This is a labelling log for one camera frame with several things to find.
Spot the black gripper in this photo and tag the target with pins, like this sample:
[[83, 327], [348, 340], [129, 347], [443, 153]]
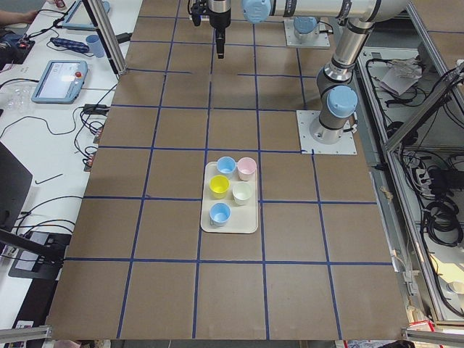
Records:
[[220, 16]]

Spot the blue cup on desk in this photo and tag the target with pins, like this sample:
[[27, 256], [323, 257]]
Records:
[[95, 45]]

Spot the blue plastic cup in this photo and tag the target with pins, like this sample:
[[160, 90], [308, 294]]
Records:
[[226, 166], [220, 214]]

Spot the pink plastic cup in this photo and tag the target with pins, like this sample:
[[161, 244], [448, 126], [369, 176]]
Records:
[[247, 168]]

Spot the yellow plastic cup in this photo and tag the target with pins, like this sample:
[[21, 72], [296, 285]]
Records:
[[219, 186]]

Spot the cream plastic cup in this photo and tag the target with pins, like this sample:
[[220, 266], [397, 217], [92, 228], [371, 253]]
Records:
[[242, 193]]

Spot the far teach pendant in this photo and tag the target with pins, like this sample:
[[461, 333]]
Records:
[[77, 18]]

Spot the teach pendant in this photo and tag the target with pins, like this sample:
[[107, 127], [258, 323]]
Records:
[[60, 82], [77, 18]]

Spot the blue plaid pouch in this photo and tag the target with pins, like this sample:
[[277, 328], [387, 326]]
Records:
[[71, 45]]

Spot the black power adapter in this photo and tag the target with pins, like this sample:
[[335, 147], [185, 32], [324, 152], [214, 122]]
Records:
[[95, 109]]

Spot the near teach pendant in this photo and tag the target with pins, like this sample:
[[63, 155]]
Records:
[[60, 82]]

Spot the cream plastic tray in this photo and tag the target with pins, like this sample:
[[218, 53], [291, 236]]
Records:
[[244, 218]]

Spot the black monitor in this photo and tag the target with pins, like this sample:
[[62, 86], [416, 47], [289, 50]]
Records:
[[15, 183]]

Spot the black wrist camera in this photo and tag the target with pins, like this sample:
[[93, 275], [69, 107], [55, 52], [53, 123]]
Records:
[[197, 10]]

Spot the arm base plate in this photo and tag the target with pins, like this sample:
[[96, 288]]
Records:
[[316, 39], [315, 139]]

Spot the aluminium frame post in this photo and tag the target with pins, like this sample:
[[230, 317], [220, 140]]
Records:
[[102, 25]]

